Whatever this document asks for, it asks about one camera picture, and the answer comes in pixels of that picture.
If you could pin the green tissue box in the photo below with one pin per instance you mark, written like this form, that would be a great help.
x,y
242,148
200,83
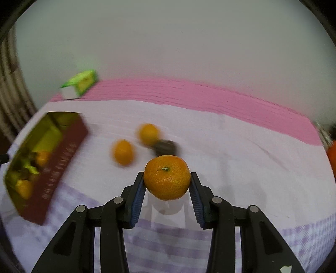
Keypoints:
x,y
78,82

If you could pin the pink ribbed mat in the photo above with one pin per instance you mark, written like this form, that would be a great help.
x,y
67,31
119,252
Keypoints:
x,y
210,97

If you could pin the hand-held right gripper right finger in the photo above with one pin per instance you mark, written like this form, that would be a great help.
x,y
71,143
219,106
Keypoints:
x,y
197,202

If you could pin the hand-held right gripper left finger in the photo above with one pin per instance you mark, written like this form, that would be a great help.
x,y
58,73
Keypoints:
x,y
137,200

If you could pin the beige patterned curtain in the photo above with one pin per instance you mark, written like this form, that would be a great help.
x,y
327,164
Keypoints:
x,y
13,92

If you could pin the silver foil clutter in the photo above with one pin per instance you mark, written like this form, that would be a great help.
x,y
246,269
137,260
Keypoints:
x,y
324,131

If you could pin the purple checked white cloth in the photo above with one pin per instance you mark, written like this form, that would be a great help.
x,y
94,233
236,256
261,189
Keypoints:
x,y
236,170

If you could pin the dark red tin box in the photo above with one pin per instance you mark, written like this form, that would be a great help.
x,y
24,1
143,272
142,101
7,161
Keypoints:
x,y
60,168

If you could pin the orange plastic bag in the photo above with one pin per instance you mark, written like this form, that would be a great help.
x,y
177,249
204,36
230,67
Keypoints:
x,y
332,160

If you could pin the orange mandarin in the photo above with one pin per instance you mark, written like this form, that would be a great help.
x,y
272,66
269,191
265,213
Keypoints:
x,y
25,189
148,134
167,177
122,152
42,158

